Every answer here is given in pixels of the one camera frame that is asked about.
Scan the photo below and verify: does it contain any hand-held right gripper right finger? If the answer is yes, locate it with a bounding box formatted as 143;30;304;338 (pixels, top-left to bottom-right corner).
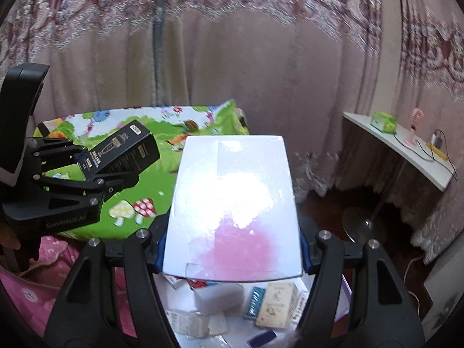
295;217;425;348

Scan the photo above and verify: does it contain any black cable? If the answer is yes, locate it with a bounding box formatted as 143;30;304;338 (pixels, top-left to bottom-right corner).
393;130;458;182

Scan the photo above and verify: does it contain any yellow strip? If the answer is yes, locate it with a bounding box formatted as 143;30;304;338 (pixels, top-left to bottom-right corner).
427;143;449;159

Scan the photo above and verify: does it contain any pink handheld fan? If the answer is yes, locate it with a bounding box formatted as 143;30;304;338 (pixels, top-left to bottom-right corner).
404;108;423;148

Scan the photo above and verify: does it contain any white shelf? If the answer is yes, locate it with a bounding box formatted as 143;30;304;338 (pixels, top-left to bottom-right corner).
342;111;458;191

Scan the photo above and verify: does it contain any white storage container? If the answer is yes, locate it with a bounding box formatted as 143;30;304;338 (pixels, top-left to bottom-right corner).
151;271;353;348

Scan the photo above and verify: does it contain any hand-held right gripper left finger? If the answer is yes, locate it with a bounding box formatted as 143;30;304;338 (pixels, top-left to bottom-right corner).
43;214;179;348

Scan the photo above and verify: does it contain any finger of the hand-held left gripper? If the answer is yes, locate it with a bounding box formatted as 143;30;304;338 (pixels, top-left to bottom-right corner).
34;171;141;201
28;137;86;170

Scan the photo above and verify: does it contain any white appliance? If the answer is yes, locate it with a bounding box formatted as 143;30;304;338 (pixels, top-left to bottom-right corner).
421;253;464;331

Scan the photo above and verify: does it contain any beige curtain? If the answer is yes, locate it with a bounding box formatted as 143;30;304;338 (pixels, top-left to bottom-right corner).
0;7;403;204

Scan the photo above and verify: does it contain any pink patterned cloth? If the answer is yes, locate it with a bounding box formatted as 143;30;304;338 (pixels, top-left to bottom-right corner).
0;235;128;338

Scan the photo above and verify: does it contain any green box on shelf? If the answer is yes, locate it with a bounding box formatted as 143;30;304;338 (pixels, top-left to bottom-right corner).
370;111;397;133

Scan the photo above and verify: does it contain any white cable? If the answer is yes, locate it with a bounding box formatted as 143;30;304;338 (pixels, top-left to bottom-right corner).
403;253;425;298

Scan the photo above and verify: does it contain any black box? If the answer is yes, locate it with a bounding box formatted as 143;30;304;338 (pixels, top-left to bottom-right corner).
76;119;161;184

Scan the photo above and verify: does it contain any round grey stand base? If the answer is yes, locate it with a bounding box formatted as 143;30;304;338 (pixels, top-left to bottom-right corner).
342;188;387;244

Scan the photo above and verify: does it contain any white box with pink stain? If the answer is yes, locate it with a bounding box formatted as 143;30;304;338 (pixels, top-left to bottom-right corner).
162;134;304;283

